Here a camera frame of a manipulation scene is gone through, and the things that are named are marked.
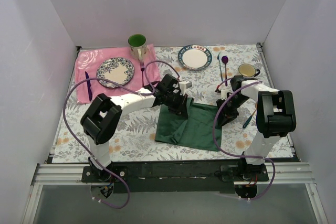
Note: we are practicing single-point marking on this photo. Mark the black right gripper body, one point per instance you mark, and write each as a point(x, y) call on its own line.
point(227, 109)

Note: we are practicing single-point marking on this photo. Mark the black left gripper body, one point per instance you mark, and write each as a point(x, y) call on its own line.
point(177, 104)

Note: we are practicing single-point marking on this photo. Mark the pink cloth placemat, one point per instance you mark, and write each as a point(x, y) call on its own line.
point(89, 61)

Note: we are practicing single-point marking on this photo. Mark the white plate blue lettered rim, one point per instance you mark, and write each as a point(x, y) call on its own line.
point(194, 57)

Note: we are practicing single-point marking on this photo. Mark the blue metallic teaspoon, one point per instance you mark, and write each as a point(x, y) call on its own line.
point(220, 68)

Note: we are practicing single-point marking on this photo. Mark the cream enamel mug black handle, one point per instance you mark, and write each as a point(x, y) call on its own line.
point(248, 70)

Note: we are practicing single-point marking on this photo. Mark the dark green cloth napkin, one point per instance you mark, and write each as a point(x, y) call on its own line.
point(195, 132)

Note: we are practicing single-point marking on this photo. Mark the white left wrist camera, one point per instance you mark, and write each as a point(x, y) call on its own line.
point(184, 85)

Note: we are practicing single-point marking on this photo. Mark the blue floral patterned plate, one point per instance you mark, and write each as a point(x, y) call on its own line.
point(119, 70)

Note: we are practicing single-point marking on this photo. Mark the floral patterned tablecloth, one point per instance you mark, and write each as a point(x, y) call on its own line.
point(134, 139)

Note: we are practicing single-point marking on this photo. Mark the purple metallic spoon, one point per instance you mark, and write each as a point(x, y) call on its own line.
point(225, 61)

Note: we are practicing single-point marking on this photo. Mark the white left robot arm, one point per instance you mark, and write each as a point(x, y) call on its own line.
point(100, 121)

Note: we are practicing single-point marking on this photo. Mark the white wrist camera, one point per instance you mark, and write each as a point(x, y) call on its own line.
point(222, 91)
point(184, 85)

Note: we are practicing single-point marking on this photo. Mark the purple metallic fork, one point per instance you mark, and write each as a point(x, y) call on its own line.
point(142, 67)

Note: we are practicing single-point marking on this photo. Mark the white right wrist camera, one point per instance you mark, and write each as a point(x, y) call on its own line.
point(222, 91)

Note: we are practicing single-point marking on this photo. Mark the silver aluminium frame rail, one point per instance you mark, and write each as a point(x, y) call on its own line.
point(58, 174)

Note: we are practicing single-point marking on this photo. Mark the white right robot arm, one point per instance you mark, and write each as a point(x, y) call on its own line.
point(275, 118)

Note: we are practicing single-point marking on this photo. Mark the purple blue knife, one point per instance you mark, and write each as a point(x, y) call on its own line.
point(88, 86)

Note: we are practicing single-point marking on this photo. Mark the gold spoon teal handle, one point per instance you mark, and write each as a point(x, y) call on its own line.
point(250, 118)

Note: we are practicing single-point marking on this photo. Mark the green interior ceramic mug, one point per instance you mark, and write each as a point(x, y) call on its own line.
point(138, 46)

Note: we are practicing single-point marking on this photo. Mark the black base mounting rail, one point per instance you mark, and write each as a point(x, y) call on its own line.
point(171, 176)

